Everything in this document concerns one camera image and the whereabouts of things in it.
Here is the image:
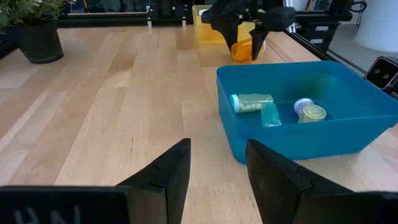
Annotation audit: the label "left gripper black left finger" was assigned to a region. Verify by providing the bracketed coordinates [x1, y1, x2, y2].
[115, 138, 192, 224]

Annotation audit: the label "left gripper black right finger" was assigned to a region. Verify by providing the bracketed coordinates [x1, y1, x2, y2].
[246, 139, 398, 224]

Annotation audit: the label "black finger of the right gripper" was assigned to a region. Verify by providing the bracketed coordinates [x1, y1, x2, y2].
[251, 7, 297, 61]
[201, 4, 244, 52]

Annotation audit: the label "teal pill bottle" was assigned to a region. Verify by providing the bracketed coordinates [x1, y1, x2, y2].
[261, 102, 282, 128]

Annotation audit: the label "pale yellow pill bottle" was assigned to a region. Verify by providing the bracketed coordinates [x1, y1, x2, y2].
[297, 104, 327, 124]

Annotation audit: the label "purple pill bottle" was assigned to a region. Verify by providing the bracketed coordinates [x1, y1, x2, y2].
[293, 98, 315, 118]

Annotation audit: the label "yellow translucent plastic bin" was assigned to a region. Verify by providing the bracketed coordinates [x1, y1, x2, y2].
[192, 4, 265, 45]

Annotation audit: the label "blue plastic bin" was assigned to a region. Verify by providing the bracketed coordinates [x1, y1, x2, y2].
[216, 60, 398, 165]

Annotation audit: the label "black equipment box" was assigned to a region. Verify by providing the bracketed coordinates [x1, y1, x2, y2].
[297, 21, 336, 53]

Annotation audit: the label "potted green plant, black pot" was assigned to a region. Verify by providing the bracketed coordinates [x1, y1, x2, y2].
[0, 0, 76, 65]

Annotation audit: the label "black depth camera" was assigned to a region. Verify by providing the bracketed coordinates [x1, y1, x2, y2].
[364, 56, 398, 94]

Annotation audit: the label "black metal table frame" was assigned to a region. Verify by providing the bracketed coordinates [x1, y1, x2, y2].
[0, 0, 398, 100]

